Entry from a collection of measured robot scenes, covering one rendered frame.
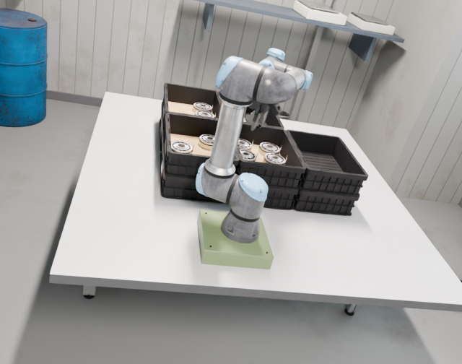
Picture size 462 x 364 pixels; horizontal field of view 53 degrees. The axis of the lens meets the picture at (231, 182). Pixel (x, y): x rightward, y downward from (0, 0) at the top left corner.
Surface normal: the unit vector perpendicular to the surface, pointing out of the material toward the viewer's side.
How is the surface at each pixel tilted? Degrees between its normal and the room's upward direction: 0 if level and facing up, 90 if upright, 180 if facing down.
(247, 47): 90
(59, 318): 0
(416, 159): 90
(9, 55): 90
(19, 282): 0
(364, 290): 0
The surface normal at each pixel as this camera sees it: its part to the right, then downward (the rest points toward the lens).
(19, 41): 0.58, 0.52
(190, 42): 0.11, 0.53
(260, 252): 0.23, -0.85
